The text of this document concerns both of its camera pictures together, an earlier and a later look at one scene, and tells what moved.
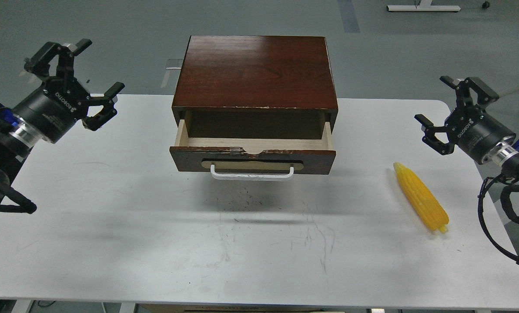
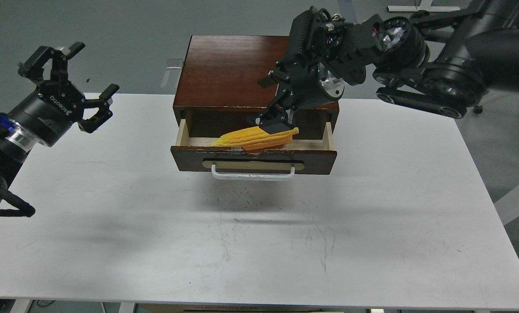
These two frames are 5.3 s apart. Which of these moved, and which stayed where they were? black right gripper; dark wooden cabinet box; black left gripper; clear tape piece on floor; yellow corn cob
Moved: black right gripper; yellow corn cob
Stayed: clear tape piece on floor; dark wooden cabinet box; black left gripper
